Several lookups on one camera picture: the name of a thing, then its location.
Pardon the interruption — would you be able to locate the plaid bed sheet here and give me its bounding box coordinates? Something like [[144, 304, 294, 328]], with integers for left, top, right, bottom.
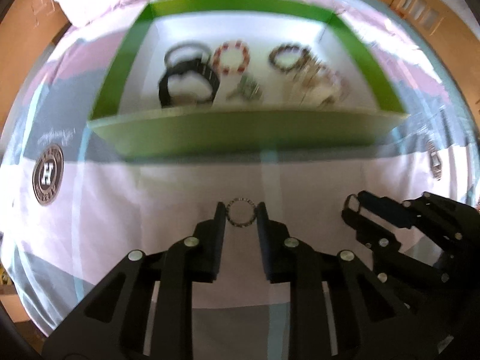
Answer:
[[1, 0, 479, 359]]

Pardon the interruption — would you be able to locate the dark brown bead bracelet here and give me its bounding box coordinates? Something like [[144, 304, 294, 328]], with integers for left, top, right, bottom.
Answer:
[[268, 43, 314, 73]]

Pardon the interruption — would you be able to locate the black wristband watch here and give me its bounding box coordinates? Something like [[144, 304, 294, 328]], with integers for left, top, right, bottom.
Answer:
[[158, 57, 221, 108]]

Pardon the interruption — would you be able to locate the pink crystal bead bracelet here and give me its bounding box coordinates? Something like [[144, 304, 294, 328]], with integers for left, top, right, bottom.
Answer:
[[299, 61, 352, 107]]

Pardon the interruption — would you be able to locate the thin metal bangle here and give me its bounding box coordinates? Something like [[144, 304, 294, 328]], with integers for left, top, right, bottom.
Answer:
[[163, 41, 212, 68]]

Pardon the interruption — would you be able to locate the green stone bracelet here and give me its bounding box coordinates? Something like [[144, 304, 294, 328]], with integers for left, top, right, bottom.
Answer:
[[226, 74, 265, 103]]

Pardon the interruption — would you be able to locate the red and pink bead bracelet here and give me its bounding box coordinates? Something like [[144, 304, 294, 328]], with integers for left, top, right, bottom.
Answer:
[[211, 39, 251, 76]]

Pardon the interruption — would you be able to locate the small rhinestone ring bracelet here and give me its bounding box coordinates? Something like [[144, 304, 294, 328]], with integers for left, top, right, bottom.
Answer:
[[224, 196, 259, 229]]

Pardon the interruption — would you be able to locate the green cardboard box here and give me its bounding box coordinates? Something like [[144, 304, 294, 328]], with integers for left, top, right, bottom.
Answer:
[[88, 0, 408, 158]]

